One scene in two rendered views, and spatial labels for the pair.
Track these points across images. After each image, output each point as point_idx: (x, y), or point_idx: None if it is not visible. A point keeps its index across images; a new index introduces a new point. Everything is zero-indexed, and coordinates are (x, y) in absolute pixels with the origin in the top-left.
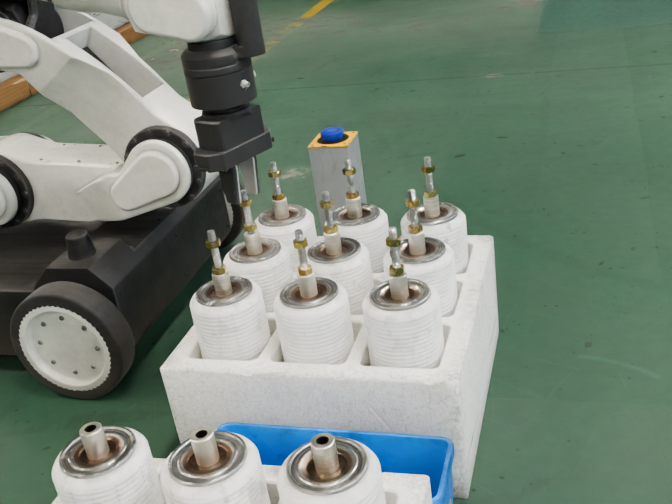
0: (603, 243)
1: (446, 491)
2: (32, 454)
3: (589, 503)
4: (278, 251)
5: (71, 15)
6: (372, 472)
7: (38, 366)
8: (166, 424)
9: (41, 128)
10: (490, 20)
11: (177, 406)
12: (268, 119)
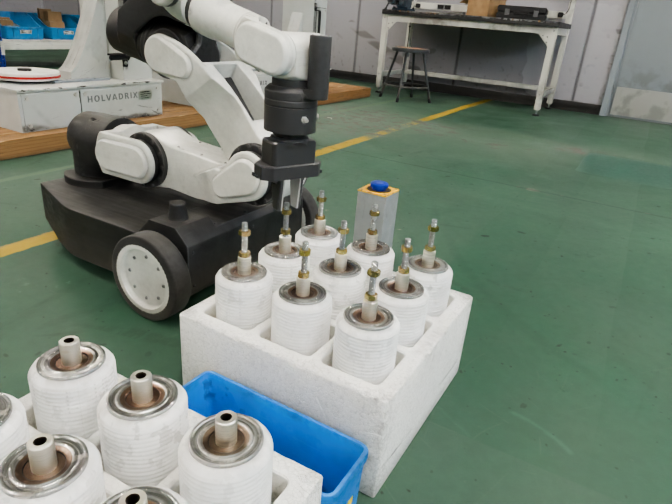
0: (566, 331)
1: (347, 489)
2: None
3: None
4: (300, 255)
5: (228, 53)
6: (258, 460)
7: (124, 286)
8: None
9: None
10: (545, 154)
11: (185, 346)
12: (366, 175)
